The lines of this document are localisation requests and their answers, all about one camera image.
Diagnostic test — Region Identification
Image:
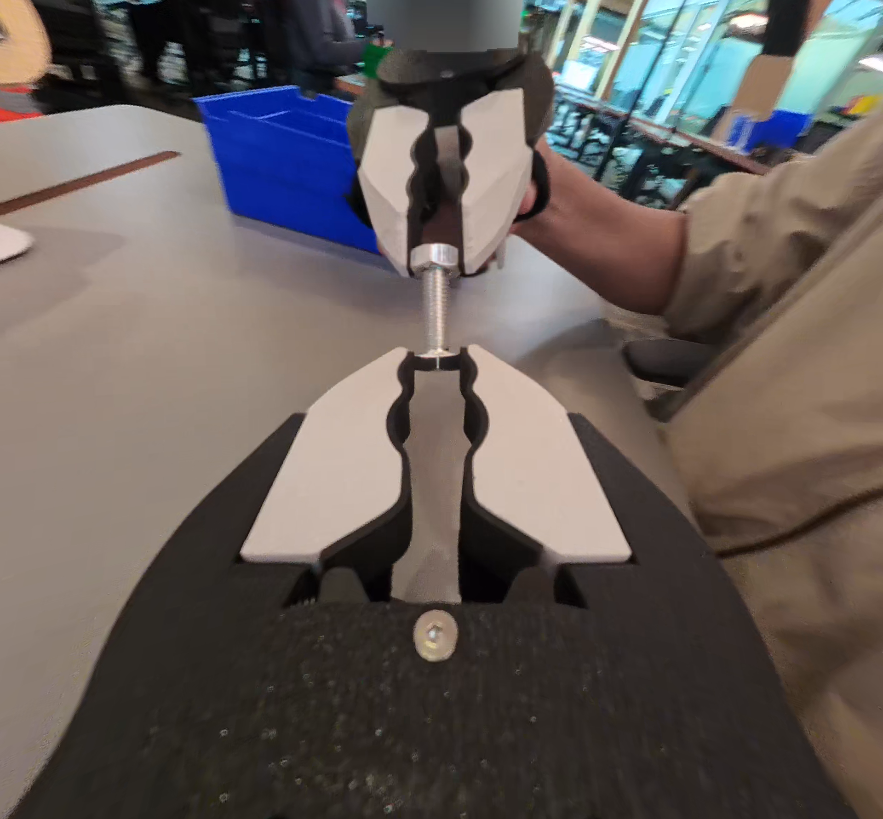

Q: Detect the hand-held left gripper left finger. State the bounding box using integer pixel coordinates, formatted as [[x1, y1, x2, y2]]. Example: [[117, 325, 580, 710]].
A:
[[238, 345, 413, 605]]

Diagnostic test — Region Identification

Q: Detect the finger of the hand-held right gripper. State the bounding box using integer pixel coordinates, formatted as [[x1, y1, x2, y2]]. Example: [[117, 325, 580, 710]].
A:
[[455, 88, 534, 276], [356, 105, 433, 278]]

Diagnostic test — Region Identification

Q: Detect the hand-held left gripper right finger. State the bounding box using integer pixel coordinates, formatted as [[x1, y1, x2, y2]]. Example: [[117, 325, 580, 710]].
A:
[[459, 344, 634, 605]]

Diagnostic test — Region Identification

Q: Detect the blue plastic bin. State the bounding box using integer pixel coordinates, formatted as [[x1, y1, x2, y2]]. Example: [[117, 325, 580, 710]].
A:
[[193, 86, 384, 256]]

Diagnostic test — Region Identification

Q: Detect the steel hex bolt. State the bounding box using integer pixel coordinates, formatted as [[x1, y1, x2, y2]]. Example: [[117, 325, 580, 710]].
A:
[[409, 243, 462, 355]]

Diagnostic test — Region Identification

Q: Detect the person's right forearm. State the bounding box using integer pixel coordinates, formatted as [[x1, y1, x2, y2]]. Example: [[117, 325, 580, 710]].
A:
[[602, 181, 689, 316]]

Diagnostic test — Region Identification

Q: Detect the person's right hand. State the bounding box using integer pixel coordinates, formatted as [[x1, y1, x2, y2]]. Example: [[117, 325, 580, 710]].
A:
[[510, 137, 611, 264]]

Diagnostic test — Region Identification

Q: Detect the green plastic bin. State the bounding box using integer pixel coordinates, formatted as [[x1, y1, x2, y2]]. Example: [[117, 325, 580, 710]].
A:
[[360, 41, 396, 83]]

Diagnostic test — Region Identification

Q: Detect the black mesh office chair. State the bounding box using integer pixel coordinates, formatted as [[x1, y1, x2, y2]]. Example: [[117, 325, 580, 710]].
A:
[[623, 338, 720, 390]]

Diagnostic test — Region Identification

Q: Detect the distant blue bin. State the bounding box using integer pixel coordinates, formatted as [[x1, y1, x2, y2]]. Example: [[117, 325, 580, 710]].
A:
[[747, 109, 816, 152]]

